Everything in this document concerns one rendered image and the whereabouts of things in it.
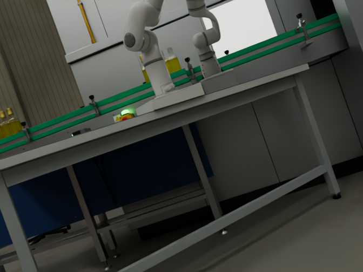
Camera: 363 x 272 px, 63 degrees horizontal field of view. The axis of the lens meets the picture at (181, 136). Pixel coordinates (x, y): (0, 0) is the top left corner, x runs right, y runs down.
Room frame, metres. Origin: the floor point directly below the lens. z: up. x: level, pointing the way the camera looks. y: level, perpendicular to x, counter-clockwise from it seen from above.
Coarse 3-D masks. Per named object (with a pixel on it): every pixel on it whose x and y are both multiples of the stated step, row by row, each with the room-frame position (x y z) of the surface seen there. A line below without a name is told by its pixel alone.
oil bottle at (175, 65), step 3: (171, 57) 1.82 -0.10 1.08; (174, 57) 1.81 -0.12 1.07; (171, 60) 1.82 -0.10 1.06; (174, 60) 1.82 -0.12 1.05; (177, 60) 1.81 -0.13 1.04; (171, 63) 1.82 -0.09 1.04; (174, 63) 1.82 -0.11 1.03; (177, 63) 1.81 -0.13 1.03; (171, 66) 1.82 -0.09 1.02; (174, 66) 1.82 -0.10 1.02; (177, 66) 1.81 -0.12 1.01; (180, 66) 1.85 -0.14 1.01; (171, 69) 1.83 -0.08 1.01; (174, 69) 1.82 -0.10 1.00; (177, 69) 1.82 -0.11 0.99; (180, 69) 1.81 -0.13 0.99
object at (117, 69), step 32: (64, 0) 2.06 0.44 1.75; (96, 0) 2.04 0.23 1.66; (128, 0) 2.01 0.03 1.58; (224, 0) 1.94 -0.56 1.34; (288, 0) 1.89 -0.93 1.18; (320, 0) 1.87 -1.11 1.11; (64, 32) 2.07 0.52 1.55; (96, 32) 2.05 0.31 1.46; (96, 64) 2.05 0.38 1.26; (128, 64) 2.03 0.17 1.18; (96, 96) 2.06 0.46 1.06
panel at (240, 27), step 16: (240, 0) 1.90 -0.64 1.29; (256, 0) 1.89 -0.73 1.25; (224, 16) 1.92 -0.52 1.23; (240, 16) 1.90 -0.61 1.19; (256, 16) 1.89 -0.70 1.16; (224, 32) 1.92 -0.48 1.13; (240, 32) 1.91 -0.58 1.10; (256, 32) 1.90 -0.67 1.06; (272, 32) 1.89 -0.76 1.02; (224, 48) 1.92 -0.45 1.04; (240, 48) 1.91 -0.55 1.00
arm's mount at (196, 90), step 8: (184, 88) 1.28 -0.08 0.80; (192, 88) 1.30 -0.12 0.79; (200, 88) 1.31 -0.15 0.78; (168, 96) 1.25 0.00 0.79; (176, 96) 1.26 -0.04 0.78; (184, 96) 1.28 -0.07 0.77; (192, 96) 1.29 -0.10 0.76; (144, 104) 1.30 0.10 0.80; (152, 104) 1.22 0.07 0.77; (160, 104) 1.23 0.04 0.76; (168, 104) 1.24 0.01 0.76; (144, 112) 1.34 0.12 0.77
